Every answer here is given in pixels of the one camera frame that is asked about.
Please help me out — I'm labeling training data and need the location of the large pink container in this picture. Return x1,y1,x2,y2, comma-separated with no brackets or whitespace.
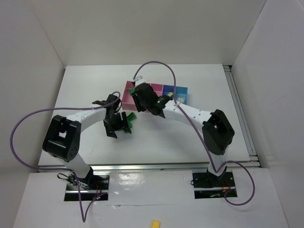
121,81,137,112

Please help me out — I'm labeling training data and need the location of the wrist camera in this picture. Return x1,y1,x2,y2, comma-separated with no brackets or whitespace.
92,100,111,107
133,76,150,86

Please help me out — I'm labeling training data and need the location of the small pink container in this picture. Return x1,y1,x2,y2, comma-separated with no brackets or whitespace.
150,83,163,96

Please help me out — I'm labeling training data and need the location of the beige lego brick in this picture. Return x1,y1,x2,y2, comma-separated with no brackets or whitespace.
177,97,185,103

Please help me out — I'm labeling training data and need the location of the yellow lego brick foreground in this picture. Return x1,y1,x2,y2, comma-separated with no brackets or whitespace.
151,220,161,228

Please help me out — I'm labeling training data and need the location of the purple blue container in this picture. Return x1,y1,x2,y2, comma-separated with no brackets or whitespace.
162,85,177,97

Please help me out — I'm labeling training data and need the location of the aluminium rail right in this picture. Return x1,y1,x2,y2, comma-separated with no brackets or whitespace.
223,65,261,168

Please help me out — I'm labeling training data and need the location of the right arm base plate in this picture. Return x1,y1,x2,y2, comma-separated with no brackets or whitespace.
190,172,238,199

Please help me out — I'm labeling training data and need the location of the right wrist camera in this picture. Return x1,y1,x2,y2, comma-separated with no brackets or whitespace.
133,76,150,86

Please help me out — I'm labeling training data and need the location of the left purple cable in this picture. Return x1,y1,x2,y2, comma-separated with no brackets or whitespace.
9,91,123,223

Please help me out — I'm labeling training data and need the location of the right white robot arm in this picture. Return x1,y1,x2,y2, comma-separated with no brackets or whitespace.
131,82,235,177

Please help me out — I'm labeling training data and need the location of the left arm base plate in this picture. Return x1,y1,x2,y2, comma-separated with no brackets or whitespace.
64,174,110,202

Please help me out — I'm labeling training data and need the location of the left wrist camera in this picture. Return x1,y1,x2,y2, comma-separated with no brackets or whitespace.
92,100,111,107

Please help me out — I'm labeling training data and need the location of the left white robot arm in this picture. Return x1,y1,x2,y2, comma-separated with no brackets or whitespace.
42,94,131,179

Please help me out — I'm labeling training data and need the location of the aluminium rail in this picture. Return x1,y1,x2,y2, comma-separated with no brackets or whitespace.
38,161,219,173
223,65,261,168

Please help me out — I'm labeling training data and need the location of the aluminium rail front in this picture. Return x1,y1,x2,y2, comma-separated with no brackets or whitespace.
38,161,219,173

